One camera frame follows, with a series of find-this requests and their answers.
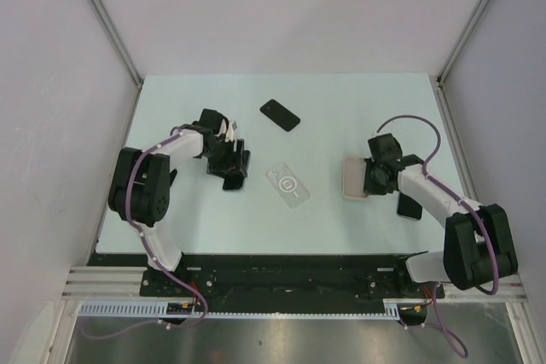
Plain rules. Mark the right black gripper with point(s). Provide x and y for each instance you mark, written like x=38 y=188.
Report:
x=368 y=187

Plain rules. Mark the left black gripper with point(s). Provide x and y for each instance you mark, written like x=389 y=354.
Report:
x=233 y=164

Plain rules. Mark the beige phone case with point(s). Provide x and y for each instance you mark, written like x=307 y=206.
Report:
x=353 y=175

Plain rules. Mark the black phone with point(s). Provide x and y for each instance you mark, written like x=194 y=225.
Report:
x=280 y=115
x=408 y=208

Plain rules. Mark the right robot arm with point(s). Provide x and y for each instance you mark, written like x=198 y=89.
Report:
x=478 y=247

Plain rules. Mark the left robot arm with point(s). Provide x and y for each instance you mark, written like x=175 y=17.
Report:
x=140 y=191

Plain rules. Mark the clear magsafe phone case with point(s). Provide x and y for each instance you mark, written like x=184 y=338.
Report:
x=291 y=190

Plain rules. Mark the black phone on table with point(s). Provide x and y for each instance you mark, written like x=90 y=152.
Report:
x=280 y=115

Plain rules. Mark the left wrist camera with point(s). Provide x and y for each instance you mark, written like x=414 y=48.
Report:
x=227 y=130

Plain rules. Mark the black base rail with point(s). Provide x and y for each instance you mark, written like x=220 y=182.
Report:
x=289 y=283

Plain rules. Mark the white slotted cable duct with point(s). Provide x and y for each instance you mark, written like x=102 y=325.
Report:
x=386 y=311

